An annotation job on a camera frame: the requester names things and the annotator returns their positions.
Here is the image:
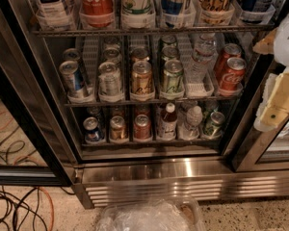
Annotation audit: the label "silver can third row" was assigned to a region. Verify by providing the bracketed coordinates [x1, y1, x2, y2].
[103, 36, 120, 49]

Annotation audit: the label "blue silver can rear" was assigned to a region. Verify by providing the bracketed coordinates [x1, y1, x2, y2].
[63, 48, 82, 62]

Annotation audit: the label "gold can bottom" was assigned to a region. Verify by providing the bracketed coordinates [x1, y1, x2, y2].
[110, 115, 127, 141]

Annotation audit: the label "white empty shelf tray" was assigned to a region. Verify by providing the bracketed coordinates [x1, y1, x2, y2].
[177, 35, 214, 99]

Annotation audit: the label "right glass fridge door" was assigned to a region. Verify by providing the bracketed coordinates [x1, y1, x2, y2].
[231, 116, 289, 172]

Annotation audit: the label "glass fridge door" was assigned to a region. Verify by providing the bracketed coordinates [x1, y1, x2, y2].
[0, 61, 71, 187]
[231, 116, 289, 172]

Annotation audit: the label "clear water bottle middle shelf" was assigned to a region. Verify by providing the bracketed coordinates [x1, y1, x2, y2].
[187, 33, 217, 83]

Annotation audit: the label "orange floor cable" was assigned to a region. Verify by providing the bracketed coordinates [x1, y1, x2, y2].
[38, 186, 56, 231]

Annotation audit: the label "orange gold can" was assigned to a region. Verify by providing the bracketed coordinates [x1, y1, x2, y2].
[131, 47, 149, 63]
[132, 61, 152, 95]

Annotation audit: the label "orange gold can rear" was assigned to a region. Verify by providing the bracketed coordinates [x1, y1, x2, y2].
[131, 47, 149, 63]

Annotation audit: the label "blue pepsi can bottom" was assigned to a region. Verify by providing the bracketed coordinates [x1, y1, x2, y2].
[83, 116, 104, 142]

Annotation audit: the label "white label bottle top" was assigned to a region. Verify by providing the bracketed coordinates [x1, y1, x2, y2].
[35, 0, 75, 22]

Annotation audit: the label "green can front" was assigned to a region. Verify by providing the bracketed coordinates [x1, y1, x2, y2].
[162, 60, 183, 93]

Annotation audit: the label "red coke can front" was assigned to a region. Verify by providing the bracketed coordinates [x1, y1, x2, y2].
[219, 57, 246, 90]

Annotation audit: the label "clear plastic bin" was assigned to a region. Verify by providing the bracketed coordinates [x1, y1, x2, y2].
[94, 196, 206, 231]

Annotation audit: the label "green can bottom shelf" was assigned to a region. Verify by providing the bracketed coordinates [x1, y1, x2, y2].
[203, 112, 225, 137]

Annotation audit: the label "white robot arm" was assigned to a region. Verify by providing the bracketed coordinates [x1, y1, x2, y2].
[253, 13, 289, 132]

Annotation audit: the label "brown juice bottle white cap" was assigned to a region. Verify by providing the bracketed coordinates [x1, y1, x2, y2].
[158, 103, 177, 141]

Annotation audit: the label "blue silver can front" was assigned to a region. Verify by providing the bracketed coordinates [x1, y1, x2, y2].
[59, 61, 89, 98]

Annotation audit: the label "silver 7up can front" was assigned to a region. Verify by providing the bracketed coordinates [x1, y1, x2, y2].
[98, 62, 122, 96]

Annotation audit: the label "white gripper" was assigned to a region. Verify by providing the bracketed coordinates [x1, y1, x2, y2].
[252, 27, 289, 133]

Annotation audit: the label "orange gold can front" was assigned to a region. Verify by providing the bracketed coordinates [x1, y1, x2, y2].
[132, 61, 152, 95]

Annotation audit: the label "steel fridge cabinet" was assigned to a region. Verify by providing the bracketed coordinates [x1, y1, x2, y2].
[0, 0, 289, 209]

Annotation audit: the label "left glass fridge door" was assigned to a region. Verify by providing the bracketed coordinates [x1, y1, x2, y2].
[0, 61, 71, 187]

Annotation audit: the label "red coke can rear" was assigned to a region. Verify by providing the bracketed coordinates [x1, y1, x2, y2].
[214, 43, 242, 75]

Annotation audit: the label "black floor cables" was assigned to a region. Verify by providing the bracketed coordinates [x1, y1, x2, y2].
[0, 186, 76, 231]

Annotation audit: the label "red can bottom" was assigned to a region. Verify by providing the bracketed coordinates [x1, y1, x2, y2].
[134, 115, 151, 140]

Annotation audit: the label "red coke can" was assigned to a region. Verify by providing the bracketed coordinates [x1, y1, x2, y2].
[219, 57, 246, 90]
[214, 43, 242, 75]

